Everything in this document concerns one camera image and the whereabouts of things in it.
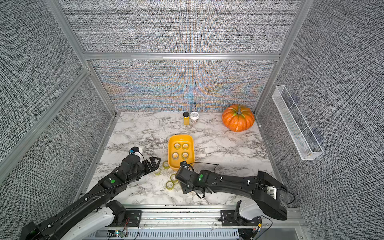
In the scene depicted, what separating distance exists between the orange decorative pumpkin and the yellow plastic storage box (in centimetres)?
28

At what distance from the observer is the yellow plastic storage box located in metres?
0.95

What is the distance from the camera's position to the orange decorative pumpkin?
3.34 feet
